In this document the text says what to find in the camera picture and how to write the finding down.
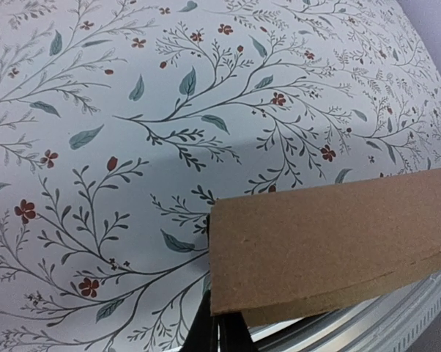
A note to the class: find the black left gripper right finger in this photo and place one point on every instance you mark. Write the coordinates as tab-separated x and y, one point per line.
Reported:
234	334

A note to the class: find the brown cardboard box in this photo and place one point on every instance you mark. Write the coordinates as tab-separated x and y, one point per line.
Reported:
294	254

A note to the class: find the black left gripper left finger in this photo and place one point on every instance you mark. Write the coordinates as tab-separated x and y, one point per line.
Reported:
203	334

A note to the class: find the aluminium front rail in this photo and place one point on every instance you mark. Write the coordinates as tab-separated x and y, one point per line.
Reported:
388	323

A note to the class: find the floral patterned table mat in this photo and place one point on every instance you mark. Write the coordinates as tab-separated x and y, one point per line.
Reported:
122	122

